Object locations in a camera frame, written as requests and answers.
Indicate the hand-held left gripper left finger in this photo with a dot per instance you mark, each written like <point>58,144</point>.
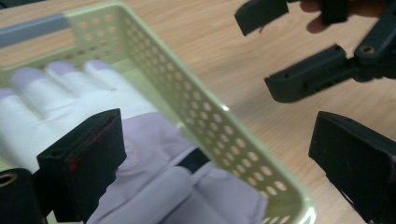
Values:
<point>90,161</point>

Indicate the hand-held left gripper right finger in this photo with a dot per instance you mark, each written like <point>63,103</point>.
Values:
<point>358,165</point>

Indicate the lavender glove white back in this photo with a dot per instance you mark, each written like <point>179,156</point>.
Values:
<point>149,140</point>

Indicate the pale green plastic basket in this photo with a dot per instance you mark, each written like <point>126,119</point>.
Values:
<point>186,93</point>

